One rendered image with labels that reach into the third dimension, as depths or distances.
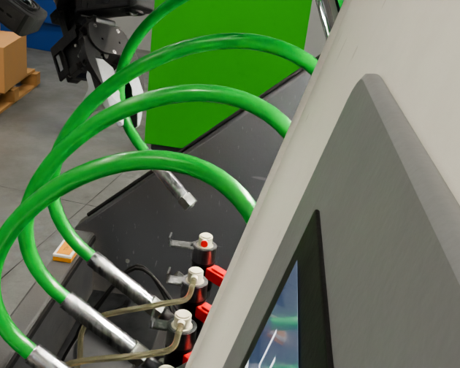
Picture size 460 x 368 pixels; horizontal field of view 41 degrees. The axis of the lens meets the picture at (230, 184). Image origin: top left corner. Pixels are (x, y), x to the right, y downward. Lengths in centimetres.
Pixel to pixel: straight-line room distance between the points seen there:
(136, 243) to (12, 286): 166
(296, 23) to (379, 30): 368
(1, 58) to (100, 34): 397
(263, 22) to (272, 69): 29
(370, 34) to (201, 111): 383
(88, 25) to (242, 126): 30
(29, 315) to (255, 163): 42
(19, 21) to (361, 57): 52
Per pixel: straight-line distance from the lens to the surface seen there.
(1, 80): 485
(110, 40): 86
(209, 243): 71
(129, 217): 108
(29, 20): 66
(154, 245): 110
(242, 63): 390
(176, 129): 406
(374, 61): 16
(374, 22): 18
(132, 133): 82
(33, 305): 92
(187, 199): 80
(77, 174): 44
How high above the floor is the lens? 147
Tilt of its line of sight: 23 degrees down
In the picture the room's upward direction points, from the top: 7 degrees clockwise
